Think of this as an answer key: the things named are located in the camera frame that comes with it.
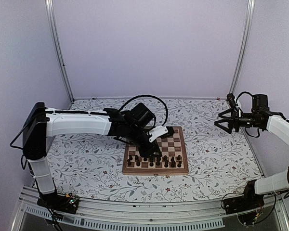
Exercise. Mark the wooden chess board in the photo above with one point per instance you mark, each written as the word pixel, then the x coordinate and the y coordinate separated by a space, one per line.
pixel 170 146

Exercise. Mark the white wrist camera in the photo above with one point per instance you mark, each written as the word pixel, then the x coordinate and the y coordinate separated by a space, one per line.
pixel 160 132
pixel 235 105

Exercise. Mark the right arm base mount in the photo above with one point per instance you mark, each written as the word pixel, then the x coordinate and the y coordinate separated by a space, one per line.
pixel 245 201

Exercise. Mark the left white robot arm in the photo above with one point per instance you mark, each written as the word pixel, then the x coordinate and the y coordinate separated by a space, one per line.
pixel 45 122

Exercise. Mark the floral patterned table mat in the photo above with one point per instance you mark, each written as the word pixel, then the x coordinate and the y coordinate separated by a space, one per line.
pixel 219 163

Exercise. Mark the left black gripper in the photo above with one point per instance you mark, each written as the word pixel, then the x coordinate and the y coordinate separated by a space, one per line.
pixel 148 152

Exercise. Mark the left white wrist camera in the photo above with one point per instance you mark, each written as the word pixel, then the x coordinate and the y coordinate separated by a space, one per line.
pixel 160 132

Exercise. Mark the left aluminium frame post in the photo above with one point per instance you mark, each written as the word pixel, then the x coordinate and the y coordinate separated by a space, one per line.
pixel 57 48

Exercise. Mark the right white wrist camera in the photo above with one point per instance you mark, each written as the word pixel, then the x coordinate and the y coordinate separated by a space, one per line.
pixel 235 105

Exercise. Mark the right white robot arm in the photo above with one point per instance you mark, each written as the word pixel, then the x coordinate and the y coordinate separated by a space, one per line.
pixel 275 124

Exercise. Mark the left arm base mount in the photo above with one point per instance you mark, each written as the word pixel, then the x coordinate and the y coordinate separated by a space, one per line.
pixel 67 203

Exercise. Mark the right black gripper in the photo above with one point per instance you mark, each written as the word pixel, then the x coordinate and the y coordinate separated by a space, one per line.
pixel 235 118

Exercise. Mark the aluminium frame post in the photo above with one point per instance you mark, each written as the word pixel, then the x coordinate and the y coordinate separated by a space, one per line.
pixel 57 48
pixel 243 45

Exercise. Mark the front aluminium rail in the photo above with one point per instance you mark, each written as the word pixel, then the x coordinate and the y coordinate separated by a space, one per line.
pixel 100 215

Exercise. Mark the brown chess piece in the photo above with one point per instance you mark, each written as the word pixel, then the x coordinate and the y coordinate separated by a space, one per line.
pixel 166 164

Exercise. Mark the right aluminium frame post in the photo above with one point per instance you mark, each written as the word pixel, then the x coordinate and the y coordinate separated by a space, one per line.
pixel 243 45

